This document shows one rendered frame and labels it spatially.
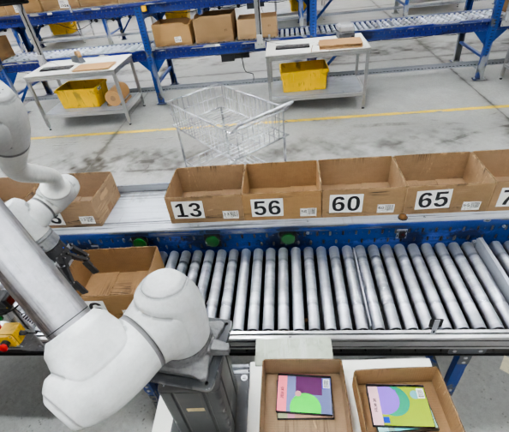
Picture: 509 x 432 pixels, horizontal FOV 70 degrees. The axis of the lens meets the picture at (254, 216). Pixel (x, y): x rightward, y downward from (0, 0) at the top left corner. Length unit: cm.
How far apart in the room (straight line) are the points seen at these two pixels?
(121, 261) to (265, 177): 88
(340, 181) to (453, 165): 59
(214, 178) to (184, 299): 130
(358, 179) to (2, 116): 167
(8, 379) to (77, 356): 209
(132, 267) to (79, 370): 114
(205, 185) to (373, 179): 95
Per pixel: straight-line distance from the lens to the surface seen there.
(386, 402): 142
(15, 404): 281
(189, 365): 104
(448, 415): 146
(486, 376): 254
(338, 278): 176
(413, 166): 215
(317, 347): 154
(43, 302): 88
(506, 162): 233
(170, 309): 87
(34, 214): 149
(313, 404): 140
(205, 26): 593
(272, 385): 146
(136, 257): 189
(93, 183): 235
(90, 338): 86
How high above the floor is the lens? 206
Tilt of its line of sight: 38 degrees down
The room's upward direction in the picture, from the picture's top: 7 degrees counter-clockwise
